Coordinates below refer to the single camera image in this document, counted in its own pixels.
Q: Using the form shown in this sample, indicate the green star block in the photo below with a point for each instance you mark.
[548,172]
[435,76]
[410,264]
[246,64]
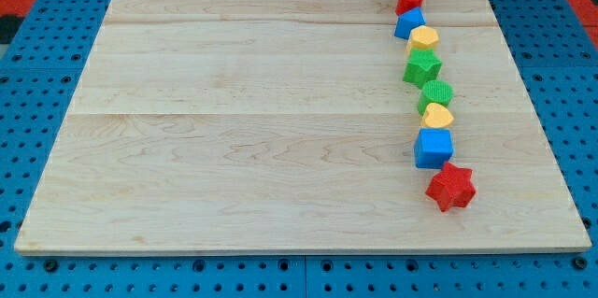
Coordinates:
[421,67]

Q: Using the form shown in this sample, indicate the red star block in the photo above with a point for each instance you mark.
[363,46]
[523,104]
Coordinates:
[452,187]

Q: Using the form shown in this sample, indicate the light wooden board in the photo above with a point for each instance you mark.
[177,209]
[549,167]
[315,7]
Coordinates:
[252,127]

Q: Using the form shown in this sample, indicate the blue cube block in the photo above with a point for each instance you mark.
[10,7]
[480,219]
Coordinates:
[433,147]

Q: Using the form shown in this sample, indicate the yellow heart block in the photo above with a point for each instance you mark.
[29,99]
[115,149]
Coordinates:
[436,116]

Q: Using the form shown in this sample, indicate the green cylinder block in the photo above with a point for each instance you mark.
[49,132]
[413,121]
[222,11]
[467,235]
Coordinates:
[434,91]

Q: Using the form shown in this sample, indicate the yellow hexagon block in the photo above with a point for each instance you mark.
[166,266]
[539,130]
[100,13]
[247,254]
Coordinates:
[422,38]

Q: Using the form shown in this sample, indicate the blue triangular block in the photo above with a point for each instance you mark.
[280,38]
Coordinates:
[408,21]

